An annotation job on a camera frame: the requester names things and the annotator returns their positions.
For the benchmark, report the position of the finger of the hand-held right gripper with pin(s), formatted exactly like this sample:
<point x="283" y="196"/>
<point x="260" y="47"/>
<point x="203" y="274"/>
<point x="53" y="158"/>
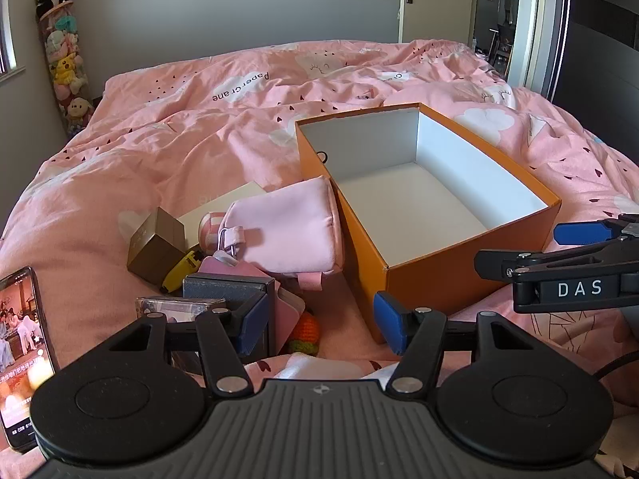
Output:
<point x="579" y="232"/>
<point x="494" y="262"/>

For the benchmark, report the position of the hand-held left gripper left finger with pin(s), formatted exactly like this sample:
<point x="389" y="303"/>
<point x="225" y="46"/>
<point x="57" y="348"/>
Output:
<point x="254" y="322"/>

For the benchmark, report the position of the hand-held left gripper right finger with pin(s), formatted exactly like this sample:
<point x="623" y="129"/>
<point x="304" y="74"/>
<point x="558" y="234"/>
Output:
<point x="392" y="322"/>

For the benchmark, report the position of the orange crochet toy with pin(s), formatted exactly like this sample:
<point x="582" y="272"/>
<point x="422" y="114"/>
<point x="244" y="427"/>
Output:
<point x="305" y="332"/>

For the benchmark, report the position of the clear plastic card packet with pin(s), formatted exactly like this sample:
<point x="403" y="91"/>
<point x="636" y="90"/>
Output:
<point x="169" y="306"/>

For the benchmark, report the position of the orange cardboard box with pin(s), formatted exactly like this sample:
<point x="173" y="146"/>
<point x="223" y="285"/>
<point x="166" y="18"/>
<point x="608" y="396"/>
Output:
<point x="359" y="239"/>

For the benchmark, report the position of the yellow tape measure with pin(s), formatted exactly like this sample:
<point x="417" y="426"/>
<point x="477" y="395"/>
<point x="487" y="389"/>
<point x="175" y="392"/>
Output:
<point x="179" y="272"/>

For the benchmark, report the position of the pink fabric pouch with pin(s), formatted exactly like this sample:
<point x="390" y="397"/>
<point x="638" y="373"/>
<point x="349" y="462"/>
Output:
<point x="284" y="224"/>

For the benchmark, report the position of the pink white striped plush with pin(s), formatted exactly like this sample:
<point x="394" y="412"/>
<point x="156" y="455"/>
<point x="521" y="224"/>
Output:
<point x="209" y="229"/>

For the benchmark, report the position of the small brown cardboard box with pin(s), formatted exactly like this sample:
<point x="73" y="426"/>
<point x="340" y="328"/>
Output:
<point x="154" y="254"/>

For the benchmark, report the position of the beige glasses box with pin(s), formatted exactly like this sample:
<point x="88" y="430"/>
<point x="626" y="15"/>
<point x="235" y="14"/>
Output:
<point x="219" y="199"/>

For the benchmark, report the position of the dark grey textured box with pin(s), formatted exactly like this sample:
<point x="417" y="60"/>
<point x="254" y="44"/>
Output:
<point x="219" y="287"/>

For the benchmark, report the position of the pink printed blanket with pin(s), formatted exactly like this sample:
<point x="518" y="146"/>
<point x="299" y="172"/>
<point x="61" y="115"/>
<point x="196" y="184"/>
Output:
<point x="150" y="169"/>

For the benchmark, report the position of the dark wardrobe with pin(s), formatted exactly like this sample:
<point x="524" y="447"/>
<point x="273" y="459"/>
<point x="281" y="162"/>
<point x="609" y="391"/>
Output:
<point x="599" y="35"/>

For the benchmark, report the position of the black smartphone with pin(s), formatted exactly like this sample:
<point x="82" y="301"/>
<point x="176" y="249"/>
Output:
<point x="20" y="339"/>

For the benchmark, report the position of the grey room door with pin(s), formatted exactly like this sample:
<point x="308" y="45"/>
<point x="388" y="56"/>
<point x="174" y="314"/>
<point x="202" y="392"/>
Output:
<point x="439" y="10"/>

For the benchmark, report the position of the column of plush toys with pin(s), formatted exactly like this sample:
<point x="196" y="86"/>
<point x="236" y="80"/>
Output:
<point x="65" y="65"/>

